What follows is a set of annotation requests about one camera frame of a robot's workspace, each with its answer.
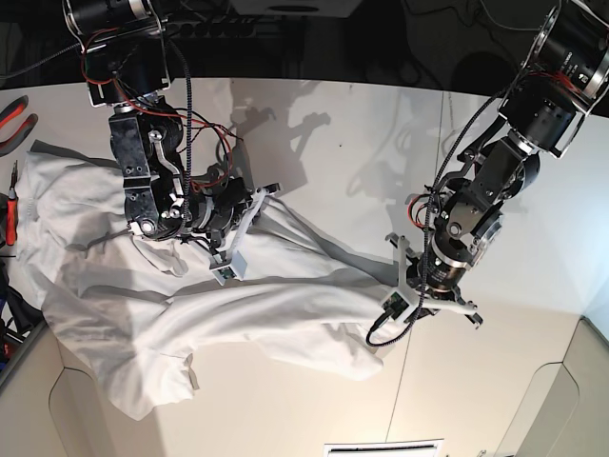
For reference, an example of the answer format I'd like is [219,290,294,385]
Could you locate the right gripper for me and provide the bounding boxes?
[180,173,281,267]

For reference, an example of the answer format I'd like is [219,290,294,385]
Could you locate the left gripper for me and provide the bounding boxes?
[385,232,483,328]

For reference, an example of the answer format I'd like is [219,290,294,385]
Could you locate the white t-shirt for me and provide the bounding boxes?
[16,141,389,420]

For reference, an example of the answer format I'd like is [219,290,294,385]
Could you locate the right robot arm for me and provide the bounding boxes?
[62,1,280,276]

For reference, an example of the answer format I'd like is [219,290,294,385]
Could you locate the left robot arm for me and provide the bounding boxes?
[372,1,608,329]

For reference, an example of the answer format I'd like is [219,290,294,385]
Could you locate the white power strip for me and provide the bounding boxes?
[167,19,256,39]

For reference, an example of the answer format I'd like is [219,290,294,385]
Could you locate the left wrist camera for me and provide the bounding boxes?
[382,286,421,325]

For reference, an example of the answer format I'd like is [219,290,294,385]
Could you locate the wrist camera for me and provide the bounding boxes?
[209,251,247,286]
[382,286,421,325]

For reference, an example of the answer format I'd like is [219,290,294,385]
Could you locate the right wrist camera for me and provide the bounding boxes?
[209,251,247,286]

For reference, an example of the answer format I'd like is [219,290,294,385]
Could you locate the black braided cable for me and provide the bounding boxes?
[364,85,513,351]

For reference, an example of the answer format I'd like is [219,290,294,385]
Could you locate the orange handled screwdriver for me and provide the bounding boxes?
[6,161,18,246]

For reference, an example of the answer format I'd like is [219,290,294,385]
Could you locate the red handled pliers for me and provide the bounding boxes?
[0,94,39,158]

